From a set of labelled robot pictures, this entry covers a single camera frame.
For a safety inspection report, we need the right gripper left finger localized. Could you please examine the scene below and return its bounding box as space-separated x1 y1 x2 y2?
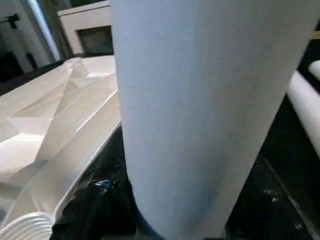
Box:
50 171 139 240

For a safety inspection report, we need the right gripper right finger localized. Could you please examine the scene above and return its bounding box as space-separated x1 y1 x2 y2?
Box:
224 156 320 240

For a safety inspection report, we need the white plastic table top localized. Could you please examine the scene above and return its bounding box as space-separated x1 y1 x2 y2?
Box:
0 55 124 240

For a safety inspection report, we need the black work mat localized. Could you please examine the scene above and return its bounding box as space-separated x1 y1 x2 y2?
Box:
47 40 320 240

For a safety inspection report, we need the white glass-door cabinet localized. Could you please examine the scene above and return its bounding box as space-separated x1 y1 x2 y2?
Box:
57 0 114 57

